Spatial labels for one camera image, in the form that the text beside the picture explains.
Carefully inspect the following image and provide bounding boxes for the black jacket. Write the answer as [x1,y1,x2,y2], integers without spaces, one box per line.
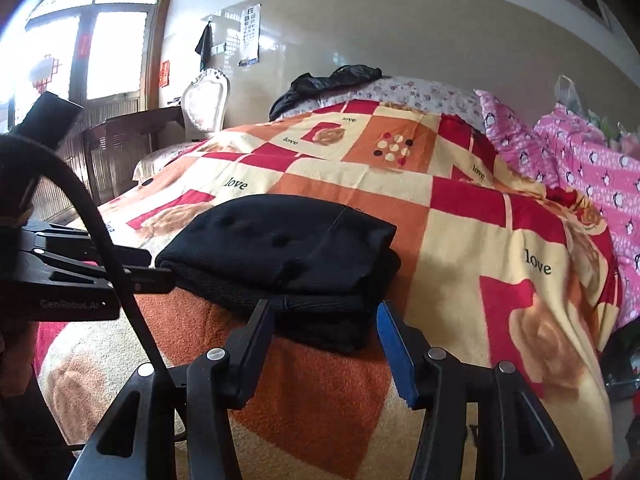
[269,65,383,121]

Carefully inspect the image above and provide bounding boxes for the pink penguin quilt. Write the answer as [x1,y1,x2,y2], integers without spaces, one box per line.
[532,102,640,321]

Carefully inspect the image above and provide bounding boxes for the floral bed sheet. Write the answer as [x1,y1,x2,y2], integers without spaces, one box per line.
[132,76,488,183]

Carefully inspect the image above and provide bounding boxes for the pink penguin pillow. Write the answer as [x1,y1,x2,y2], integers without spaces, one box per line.
[474,89,561,188]

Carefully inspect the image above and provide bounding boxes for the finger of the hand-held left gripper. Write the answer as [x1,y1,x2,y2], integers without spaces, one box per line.
[20,227,152,267]
[47,266,175,295]

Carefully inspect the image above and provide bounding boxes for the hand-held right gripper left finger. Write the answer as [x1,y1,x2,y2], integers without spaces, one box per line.
[67,299,276,480]

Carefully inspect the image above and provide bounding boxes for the dark wooden desk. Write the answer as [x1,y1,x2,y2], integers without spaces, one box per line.
[30,105,186,221]

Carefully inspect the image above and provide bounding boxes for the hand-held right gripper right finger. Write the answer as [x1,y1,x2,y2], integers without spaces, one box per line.
[376,300,583,480]

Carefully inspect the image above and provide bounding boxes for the person's left forearm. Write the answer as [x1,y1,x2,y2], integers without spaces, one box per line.
[0,317,40,401]

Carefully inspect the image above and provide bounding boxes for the wooden frame window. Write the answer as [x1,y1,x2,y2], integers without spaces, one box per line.
[10,0,176,126]

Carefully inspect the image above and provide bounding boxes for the red orange printed blanket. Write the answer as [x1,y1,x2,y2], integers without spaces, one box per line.
[35,100,626,480]

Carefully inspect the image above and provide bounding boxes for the black pants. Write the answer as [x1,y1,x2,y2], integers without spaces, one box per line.
[155,194,403,353]

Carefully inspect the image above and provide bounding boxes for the white chair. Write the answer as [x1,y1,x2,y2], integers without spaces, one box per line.
[180,69,231,143]

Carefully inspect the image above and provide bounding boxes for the black wheeled rack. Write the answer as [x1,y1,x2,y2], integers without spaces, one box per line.
[597,320,640,406]

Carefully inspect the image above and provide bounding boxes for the thick black cable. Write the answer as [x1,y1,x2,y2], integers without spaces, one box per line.
[0,135,171,376]

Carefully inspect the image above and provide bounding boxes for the green plastic bag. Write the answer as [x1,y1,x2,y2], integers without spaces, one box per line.
[587,110,626,143]

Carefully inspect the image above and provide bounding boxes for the clear plastic bag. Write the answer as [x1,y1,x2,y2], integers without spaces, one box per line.
[554,75,586,116]

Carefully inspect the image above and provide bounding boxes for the red lattice window decoration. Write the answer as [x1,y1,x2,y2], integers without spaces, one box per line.
[29,54,61,86]

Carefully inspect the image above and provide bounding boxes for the hanging dark cloth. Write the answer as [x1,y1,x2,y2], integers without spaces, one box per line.
[195,22,215,73]

